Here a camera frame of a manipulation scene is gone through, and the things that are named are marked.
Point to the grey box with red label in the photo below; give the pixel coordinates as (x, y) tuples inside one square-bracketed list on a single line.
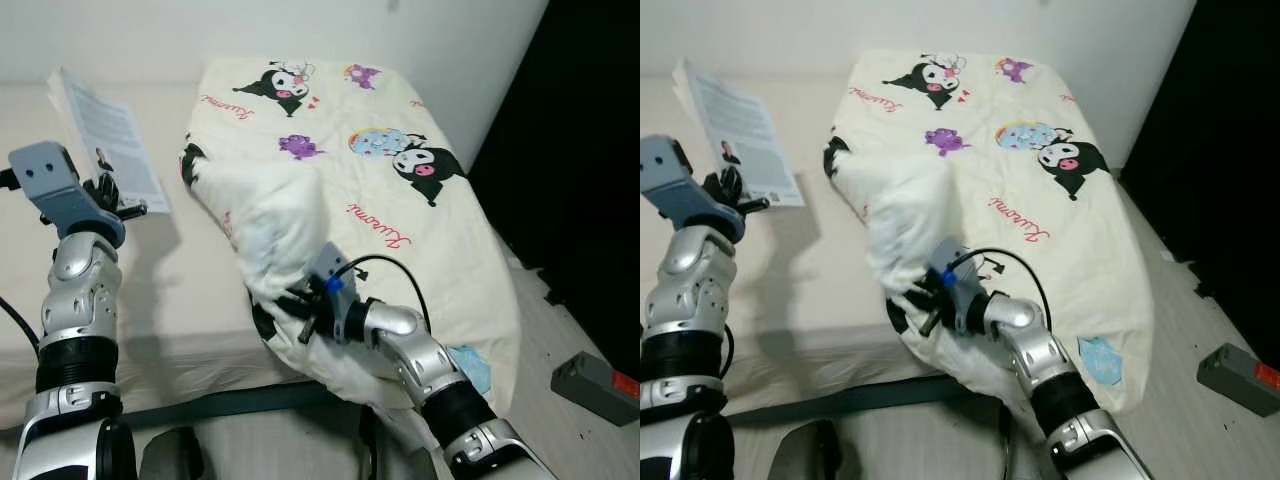
[(1235, 378), (590, 385)]

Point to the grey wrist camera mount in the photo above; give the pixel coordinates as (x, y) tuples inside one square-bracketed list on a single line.
[(680, 185), (50, 180), (325, 262), (950, 260)]

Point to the dark bed frame rail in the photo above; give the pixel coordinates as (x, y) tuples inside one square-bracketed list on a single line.
[(230, 402), (860, 392)]

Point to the cream cartoon print quilt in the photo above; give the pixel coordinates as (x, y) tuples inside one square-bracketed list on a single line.
[(1040, 220), (400, 230)]

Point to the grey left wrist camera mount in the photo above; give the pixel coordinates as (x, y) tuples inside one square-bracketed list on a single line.
[(680, 185), (50, 180)]

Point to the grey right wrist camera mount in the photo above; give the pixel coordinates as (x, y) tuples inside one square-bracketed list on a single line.
[(950, 260), (325, 262)]

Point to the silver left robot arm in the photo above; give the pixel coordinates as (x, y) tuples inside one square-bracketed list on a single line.
[(80, 290), (695, 290)]

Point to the cream bed sheet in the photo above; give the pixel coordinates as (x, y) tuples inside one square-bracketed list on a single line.
[(820, 290), (190, 290)]

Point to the white paperback book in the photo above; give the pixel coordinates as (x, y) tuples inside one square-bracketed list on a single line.
[(110, 130), (745, 125)]

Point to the dark grey robot leg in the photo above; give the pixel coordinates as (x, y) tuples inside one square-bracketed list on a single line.
[(170, 455)]

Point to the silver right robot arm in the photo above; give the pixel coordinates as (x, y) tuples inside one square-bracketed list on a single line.
[(1045, 360), (420, 360)]

